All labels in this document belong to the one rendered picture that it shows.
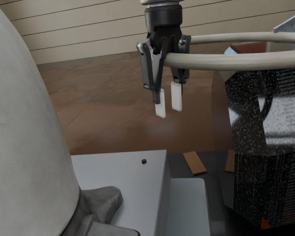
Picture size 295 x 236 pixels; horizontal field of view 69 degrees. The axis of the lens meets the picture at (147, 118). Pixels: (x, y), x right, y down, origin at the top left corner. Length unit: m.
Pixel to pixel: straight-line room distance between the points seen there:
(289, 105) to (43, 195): 0.79
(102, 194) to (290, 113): 0.69
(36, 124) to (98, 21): 7.34
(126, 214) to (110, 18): 7.18
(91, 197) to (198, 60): 0.30
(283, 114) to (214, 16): 6.34
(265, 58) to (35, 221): 0.40
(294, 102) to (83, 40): 7.27
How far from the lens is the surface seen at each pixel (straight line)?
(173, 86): 0.53
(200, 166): 1.64
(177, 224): 0.35
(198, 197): 0.38
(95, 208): 0.27
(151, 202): 0.29
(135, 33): 7.20
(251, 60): 0.43
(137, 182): 0.32
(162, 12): 0.45
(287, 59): 0.45
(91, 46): 7.69
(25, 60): 0.19
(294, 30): 0.91
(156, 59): 0.47
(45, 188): 0.18
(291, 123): 0.84
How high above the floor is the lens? 1.08
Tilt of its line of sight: 26 degrees down
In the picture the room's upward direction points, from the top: 10 degrees counter-clockwise
